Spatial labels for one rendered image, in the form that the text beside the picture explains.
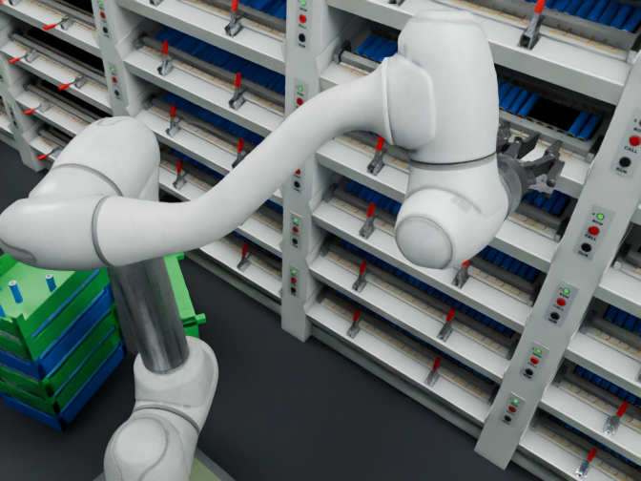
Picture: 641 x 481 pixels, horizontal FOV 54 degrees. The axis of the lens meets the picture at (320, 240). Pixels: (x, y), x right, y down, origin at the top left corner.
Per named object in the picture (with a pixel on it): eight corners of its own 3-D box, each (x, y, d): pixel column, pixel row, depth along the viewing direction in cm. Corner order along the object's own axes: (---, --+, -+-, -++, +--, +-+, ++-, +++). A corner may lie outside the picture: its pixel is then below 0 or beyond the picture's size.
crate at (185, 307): (184, 367, 194) (210, 360, 196) (177, 324, 180) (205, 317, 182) (164, 299, 214) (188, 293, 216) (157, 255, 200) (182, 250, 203)
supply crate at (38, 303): (25, 341, 149) (16, 319, 143) (-41, 312, 154) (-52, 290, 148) (105, 261, 169) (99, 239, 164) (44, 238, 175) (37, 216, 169)
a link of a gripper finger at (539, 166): (514, 163, 90) (523, 167, 89) (551, 149, 97) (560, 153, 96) (505, 187, 92) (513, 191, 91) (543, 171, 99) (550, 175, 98)
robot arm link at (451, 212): (516, 241, 81) (514, 141, 77) (466, 293, 70) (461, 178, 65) (439, 233, 88) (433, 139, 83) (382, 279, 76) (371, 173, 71)
